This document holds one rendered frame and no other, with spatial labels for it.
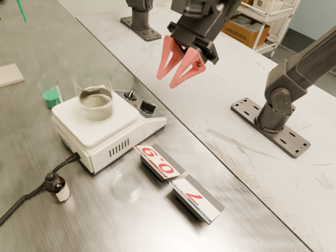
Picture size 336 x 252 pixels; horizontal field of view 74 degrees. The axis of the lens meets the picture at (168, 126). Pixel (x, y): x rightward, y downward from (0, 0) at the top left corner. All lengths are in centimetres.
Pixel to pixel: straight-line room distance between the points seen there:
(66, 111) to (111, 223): 21
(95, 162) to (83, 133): 6
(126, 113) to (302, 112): 49
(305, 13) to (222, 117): 282
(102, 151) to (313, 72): 41
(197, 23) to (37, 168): 39
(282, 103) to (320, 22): 278
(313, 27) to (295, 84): 280
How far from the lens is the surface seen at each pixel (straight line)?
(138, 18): 90
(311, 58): 49
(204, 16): 43
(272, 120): 56
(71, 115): 43
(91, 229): 41
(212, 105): 61
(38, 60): 78
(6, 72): 74
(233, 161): 50
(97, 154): 40
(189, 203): 38
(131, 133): 43
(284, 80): 50
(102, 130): 40
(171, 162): 46
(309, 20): 331
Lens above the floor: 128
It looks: 47 degrees down
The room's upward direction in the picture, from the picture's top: 9 degrees clockwise
